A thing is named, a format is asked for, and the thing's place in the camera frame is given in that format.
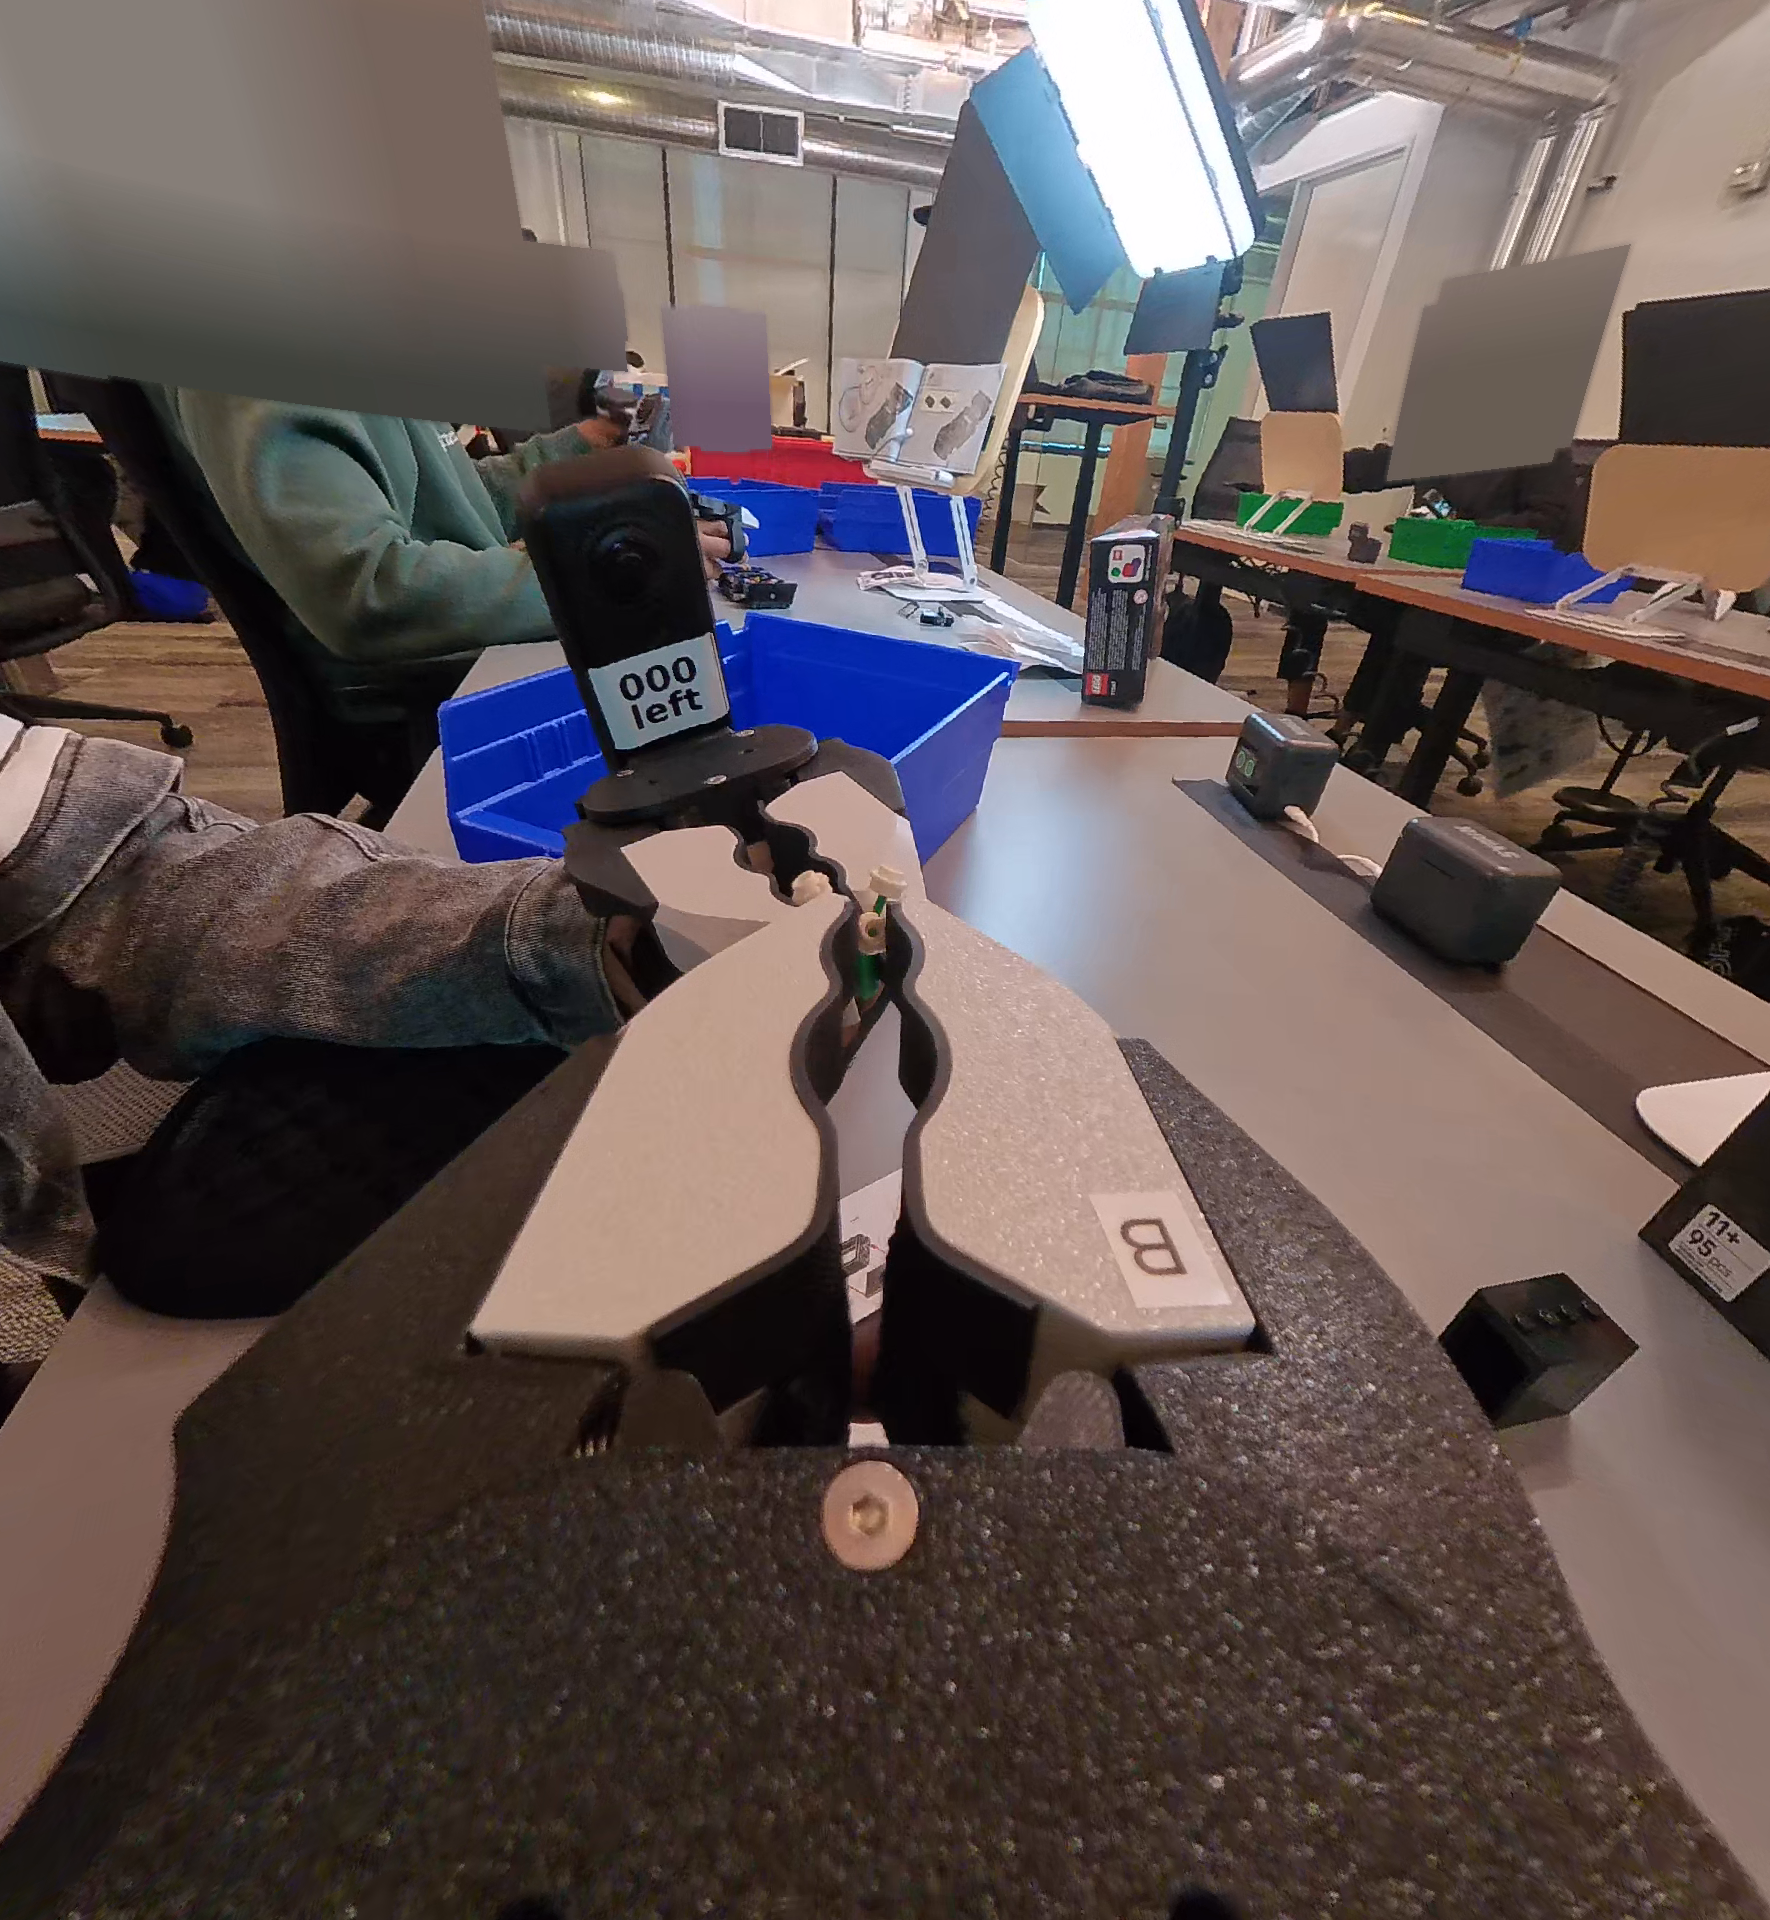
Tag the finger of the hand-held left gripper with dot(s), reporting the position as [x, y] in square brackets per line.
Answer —
[862, 833]
[705, 901]

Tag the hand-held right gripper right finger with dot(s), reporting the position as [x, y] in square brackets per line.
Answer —
[1064, 1170]

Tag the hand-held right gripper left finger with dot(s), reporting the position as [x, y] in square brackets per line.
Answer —
[675, 1170]

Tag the green white lego stem piece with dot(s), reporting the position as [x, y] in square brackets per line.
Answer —
[866, 969]

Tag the person's left forearm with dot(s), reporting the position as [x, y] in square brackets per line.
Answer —
[314, 931]

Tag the small black lego car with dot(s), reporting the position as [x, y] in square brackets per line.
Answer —
[758, 589]

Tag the lego instruction booklet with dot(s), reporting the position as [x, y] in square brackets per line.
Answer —
[866, 1223]

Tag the upright lego box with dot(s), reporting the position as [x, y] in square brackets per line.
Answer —
[1122, 622]

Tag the small black lego cube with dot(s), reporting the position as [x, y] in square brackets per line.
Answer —
[1538, 1342]

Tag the large blue plastic bin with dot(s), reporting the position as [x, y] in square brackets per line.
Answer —
[855, 704]

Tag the small blue plastic bin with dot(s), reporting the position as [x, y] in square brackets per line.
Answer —
[772, 518]
[1538, 572]
[901, 518]

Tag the red plastic bin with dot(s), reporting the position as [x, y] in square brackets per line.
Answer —
[788, 459]

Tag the open booklet on clear stand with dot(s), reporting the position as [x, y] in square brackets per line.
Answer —
[915, 412]

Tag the small grey charger device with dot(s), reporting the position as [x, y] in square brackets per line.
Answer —
[1281, 763]

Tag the grey rounded case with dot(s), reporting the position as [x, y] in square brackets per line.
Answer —
[1462, 901]

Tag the light stand pole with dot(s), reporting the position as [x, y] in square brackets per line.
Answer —
[1213, 435]

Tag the wooden board stand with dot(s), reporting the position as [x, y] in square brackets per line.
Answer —
[1695, 518]
[1303, 459]

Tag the black office chair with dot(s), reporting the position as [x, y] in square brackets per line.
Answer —
[1681, 825]
[15, 570]

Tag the black panel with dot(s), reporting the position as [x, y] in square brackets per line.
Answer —
[1725, 369]
[1298, 365]

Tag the studio light panel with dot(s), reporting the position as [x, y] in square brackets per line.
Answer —
[1148, 134]

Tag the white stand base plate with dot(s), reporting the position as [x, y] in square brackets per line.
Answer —
[1703, 1119]

